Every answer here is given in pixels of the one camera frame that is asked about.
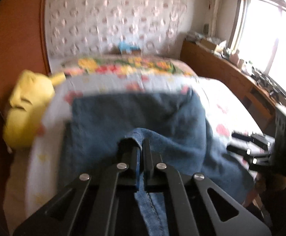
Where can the person's dark clothing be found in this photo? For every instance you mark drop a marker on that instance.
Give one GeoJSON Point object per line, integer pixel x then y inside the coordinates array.
{"type": "Point", "coordinates": [285, 209]}

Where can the floral blanket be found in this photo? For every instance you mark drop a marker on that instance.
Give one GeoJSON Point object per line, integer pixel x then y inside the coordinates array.
{"type": "Point", "coordinates": [133, 65]}

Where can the window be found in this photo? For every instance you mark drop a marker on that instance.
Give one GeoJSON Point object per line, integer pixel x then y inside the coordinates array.
{"type": "Point", "coordinates": [268, 36]}

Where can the yellow plush toy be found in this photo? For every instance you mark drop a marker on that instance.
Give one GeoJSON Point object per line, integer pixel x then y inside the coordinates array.
{"type": "Point", "coordinates": [27, 98]}

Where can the blue denim pants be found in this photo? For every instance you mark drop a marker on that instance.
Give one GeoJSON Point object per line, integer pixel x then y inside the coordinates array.
{"type": "Point", "coordinates": [133, 113]}

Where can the flat cardboard box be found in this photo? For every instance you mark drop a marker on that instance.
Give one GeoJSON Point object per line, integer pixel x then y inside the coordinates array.
{"type": "Point", "coordinates": [209, 44]}

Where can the dark wall fixture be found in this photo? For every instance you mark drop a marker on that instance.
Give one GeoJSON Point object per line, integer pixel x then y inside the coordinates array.
{"type": "Point", "coordinates": [206, 28]}

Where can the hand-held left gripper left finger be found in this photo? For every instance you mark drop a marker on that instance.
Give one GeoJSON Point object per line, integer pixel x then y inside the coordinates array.
{"type": "Point", "coordinates": [130, 157]}

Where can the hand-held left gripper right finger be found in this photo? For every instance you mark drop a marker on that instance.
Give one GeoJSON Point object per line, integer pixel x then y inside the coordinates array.
{"type": "Point", "coordinates": [149, 157]}

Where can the wooden sideboard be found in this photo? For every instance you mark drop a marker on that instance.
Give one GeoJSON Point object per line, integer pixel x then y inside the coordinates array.
{"type": "Point", "coordinates": [219, 71]}

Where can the white circle-patterned curtain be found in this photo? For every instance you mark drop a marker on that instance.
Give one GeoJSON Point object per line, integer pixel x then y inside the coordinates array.
{"type": "Point", "coordinates": [108, 17]}

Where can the small cardboard box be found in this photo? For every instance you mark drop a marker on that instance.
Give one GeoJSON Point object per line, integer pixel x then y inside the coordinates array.
{"type": "Point", "coordinates": [133, 51]}

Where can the white floral bed sheet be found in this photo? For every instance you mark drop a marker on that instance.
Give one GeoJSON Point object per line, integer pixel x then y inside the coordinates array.
{"type": "Point", "coordinates": [103, 83]}

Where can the beige window curtain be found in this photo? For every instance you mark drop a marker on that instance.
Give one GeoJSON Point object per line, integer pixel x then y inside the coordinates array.
{"type": "Point", "coordinates": [214, 5]}

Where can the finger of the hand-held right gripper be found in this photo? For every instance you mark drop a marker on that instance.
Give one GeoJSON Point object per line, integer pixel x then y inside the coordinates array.
{"type": "Point", "coordinates": [258, 140]}
{"type": "Point", "coordinates": [258, 161]}

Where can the blue plastic bag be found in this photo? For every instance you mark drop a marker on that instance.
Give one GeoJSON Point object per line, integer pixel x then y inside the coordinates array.
{"type": "Point", "coordinates": [124, 45]}

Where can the clutter of small items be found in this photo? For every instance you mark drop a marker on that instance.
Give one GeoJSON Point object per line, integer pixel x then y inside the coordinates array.
{"type": "Point", "coordinates": [238, 59]}

